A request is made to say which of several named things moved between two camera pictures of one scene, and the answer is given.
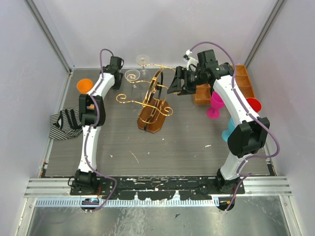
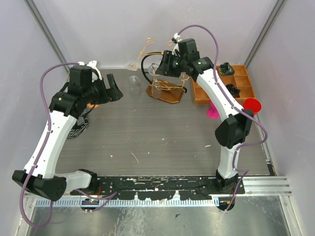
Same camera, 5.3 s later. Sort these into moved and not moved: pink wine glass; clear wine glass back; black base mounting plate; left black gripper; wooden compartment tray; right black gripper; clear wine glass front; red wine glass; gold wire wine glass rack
Moved: gold wire wine glass rack; clear wine glass front; clear wine glass back; left black gripper; right black gripper
Not moved: pink wine glass; wooden compartment tray; black base mounting plate; red wine glass
